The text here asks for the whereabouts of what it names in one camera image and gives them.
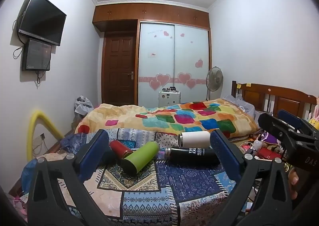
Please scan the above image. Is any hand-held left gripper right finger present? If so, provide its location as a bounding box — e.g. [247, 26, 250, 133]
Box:
[210, 129, 292, 226]

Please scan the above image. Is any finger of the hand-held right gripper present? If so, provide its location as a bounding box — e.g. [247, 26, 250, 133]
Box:
[277, 109, 318, 132]
[258, 113, 319, 152]

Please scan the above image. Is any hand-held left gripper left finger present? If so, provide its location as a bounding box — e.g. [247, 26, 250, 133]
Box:
[27, 129, 117, 226]

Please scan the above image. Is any red cup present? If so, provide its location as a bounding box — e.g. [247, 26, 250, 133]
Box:
[109, 140, 134, 160]

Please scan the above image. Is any black cup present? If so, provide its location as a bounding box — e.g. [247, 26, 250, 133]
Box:
[164, 147, 221, 166]

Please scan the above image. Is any white cup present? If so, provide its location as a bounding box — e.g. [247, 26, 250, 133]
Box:
[178, 131, 212, 147]

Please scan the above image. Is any green cup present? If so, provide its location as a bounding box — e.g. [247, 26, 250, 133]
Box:
[121, 141, 160, 175]

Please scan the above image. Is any person's right hand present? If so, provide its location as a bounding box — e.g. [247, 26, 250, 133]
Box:
[288, 167, 300, 200]

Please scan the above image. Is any wooden bed headboard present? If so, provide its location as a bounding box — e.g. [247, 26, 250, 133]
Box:
[231, 81, 319, 120]

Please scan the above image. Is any yellow plush toy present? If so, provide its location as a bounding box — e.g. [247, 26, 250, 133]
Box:
[308, 106, 319, 130]

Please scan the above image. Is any red flat packet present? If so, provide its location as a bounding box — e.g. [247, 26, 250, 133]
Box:
[259, 147, 283, 160]

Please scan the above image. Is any white pillow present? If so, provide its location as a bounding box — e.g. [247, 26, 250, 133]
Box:
[223, 94, 256, 117]

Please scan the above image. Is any grey plastic bag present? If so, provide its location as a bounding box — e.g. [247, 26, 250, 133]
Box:
[75, 96, 95, 117]

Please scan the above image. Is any yellow foam tube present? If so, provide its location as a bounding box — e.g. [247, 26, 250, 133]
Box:
[27, 110, 64, 162]

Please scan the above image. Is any colourful checked blanket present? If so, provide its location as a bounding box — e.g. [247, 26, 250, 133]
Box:
[75, 100, 258, 145]

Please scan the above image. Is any blue patterned blanket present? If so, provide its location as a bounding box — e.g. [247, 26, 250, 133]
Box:
[21, 128, 253, 226]

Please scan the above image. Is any standing fan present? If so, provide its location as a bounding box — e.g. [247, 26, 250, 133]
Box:
[206, 67, 224, 102]

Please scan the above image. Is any white box appliance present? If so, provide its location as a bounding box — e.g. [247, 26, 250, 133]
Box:
[159, 87, 181, 109]

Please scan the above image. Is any brown wooden door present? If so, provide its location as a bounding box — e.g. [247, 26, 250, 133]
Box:
[102, 31, 137, 106]

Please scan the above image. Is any pink cloth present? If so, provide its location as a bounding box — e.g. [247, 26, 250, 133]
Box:
[9, 195, 28, 223]

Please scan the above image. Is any wooden wardrobe with glass doors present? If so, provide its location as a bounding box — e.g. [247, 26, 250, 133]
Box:
[93, 2, 212, 108]

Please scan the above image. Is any black monitor cable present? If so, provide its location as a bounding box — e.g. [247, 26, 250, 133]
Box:
[35, 70, 47, 85]

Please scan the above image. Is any small black wall monitor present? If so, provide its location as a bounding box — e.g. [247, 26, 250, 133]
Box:
[21, 39, 52, 71]

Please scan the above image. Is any black wall television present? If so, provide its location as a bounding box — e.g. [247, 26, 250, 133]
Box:
[19, 0, 67, 46]

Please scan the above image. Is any black television cable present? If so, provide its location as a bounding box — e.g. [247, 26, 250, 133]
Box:
[12, 13, 26, 59]

